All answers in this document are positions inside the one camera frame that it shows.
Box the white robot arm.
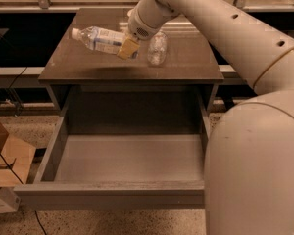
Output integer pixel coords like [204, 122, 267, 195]
[128, 0, 294, 235]

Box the black table leg stand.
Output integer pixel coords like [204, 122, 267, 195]
[221, 96, 235, 110]

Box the clear plastic bottle lying down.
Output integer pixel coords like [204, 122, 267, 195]
[147, 31, 168, 66]

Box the grey cabinet with glossy top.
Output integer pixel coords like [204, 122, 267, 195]
[38, 7, 225, 135]

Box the blue label plastic water bottle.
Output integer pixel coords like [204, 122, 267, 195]
[72, 26, 127, 56]

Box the white printed box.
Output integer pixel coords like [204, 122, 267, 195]
[0, 187, 20, 214]

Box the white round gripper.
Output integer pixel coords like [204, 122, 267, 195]
[117, 9, 160, 60]

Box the black floor cable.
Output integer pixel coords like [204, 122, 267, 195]
[0, 137, 49, 235]

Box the brown cardboard box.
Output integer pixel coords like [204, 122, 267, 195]
[0, 122, 36, 187]

